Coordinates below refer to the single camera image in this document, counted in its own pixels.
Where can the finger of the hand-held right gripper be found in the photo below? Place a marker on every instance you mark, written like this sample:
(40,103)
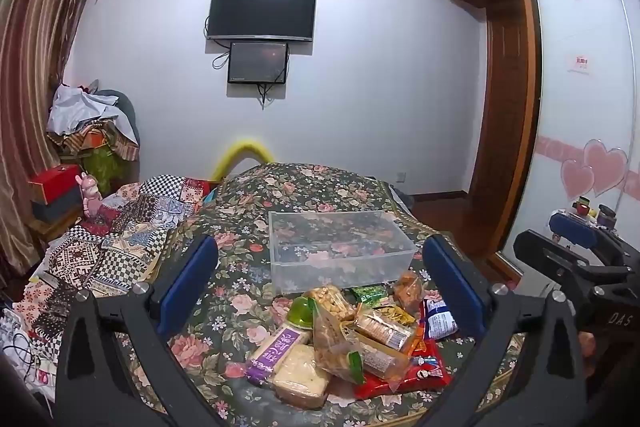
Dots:
(540,249)
(570,227)

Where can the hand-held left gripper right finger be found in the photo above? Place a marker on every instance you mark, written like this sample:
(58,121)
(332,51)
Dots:
(452,287)

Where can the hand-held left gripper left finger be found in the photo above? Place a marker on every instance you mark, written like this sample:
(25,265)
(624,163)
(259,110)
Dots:
(192,282)

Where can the blue white snack packet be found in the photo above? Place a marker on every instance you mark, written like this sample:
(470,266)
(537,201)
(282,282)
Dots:
(440,319)

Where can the brown bun packet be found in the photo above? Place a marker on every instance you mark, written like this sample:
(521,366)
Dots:
(409,289)

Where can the yellow green snack packet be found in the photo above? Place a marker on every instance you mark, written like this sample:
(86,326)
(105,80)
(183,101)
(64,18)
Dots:
(397,314)

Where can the orange cracker packet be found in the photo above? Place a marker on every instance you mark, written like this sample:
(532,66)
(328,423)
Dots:
(382,329)

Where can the red snack packet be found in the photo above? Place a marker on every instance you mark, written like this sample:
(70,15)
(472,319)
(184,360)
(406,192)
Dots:
(420,372)

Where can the purple label snack packet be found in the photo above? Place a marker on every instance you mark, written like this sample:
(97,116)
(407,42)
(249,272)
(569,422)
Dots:
(277,349)

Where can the green jelly cup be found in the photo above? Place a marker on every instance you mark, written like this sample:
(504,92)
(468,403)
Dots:
(300,309)

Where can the clear plastic storage box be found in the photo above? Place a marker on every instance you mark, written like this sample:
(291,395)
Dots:
(340,247)

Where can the golden biscuit packet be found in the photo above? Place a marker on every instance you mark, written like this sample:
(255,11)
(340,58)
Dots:
(327,299)

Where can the orange snack packet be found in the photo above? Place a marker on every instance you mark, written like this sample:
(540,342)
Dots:
(332,347)

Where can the pale rice cake packet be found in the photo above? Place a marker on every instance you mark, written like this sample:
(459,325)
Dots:
(300,374)

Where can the person's right hand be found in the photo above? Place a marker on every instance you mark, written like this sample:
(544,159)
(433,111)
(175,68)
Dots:
(587,344)

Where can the patchwork quilt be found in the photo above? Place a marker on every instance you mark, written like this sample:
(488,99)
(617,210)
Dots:
(125,227)

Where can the frosted sliding door with hearts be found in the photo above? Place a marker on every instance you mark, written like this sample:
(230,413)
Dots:
(575,132)

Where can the dark cloth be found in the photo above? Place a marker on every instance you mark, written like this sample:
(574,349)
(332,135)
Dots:
(402,199)

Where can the pink rabbit toy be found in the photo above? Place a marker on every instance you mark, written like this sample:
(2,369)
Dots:
(90,199)

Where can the wooden wardrobe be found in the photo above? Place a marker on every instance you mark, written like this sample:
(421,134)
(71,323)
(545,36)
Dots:
(500,107)

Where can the yellow plush tube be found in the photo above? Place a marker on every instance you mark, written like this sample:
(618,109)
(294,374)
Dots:
(242,152)

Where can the green bag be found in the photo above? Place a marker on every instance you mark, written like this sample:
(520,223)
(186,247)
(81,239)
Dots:
(102,167)

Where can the grey box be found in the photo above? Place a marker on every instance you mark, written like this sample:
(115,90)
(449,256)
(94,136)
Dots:
(55,209)

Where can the red white paper notice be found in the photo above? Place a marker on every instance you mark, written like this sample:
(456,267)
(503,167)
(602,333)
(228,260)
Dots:
(580,64)

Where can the red box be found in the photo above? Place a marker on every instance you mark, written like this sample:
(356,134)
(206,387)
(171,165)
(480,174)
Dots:
(52,182)

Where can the pile of clothes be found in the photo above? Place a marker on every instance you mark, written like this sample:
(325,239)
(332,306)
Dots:
(75,107)

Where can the striped brown curtain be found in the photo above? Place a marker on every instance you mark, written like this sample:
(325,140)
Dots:
(30,57)

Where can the white wall socket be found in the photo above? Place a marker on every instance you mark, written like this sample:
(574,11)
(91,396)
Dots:
(401,177)

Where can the small black wall monitor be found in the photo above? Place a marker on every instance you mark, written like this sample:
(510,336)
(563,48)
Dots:
(257,62)

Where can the large black wall television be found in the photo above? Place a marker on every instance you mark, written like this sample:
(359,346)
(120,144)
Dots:
(262,9)

